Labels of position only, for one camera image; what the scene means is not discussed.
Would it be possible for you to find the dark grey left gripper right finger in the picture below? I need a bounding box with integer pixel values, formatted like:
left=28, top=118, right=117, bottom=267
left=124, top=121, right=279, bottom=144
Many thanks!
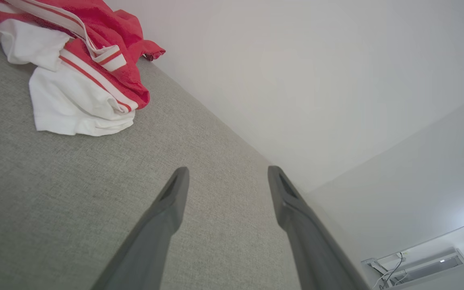
left=267, top=166, right=371, bottom=290

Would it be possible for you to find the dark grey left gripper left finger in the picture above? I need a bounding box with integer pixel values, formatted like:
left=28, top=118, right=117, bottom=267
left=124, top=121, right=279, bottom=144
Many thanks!
left=91, top=167, right=190, bottom=290

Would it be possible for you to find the red and white basketball jersey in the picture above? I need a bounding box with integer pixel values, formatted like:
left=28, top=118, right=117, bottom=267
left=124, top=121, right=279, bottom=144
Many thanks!
left=0, top=0, right=166, bottom=137

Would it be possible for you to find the white grey appliance unit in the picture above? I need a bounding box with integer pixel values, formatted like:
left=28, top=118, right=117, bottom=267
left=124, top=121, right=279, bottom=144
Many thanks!
left=362, top=247, right=464, bottom=284

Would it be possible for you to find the grey fabric sofa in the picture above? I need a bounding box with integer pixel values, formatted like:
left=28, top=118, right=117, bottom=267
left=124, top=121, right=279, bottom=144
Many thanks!
left=0, top=42, right=371, bottom=290

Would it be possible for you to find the white dangling cable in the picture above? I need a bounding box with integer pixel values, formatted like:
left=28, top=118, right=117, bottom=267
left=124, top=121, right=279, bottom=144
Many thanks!
left=372, top=252, right=409, bottom=290

